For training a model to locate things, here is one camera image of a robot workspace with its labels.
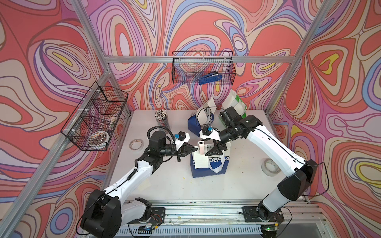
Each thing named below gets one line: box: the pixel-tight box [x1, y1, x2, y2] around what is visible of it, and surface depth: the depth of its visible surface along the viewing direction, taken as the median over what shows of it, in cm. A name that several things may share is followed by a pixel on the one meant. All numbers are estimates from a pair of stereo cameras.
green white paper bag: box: [220, 88, 248, 119], surface depth 95 cm
